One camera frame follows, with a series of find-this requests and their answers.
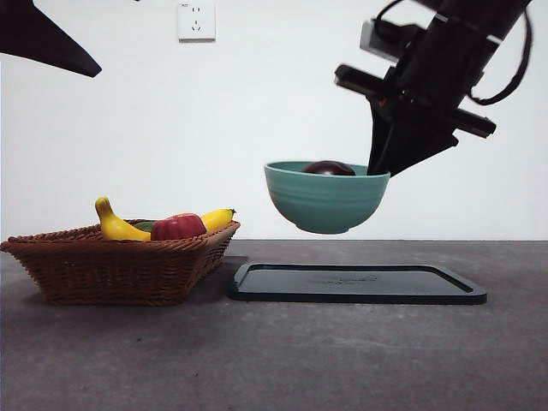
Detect white wall socket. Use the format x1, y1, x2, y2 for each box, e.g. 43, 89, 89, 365
177, 0, 217, 43

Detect brown wicker basket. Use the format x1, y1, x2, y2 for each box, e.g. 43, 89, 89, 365
0, 220, 241, 307

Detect dark purple plum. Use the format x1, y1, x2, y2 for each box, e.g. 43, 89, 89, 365
301, 160, 357, 177

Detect yellow banana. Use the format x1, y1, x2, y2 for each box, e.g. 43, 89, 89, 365
94, 196, 238, 242

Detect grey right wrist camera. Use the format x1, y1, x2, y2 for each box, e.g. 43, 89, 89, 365
360, 19, 412, 61

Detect teal ribbed bowl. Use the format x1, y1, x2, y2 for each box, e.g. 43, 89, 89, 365
263, 160, 391, 235

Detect black rectangular tray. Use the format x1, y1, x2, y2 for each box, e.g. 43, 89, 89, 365
226, 262, 488, 306

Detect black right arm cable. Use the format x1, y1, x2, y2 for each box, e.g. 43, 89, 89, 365
468, 6, 534, 106

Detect red bell pepper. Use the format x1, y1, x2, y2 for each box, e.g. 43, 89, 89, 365
150, 213, 208, 241

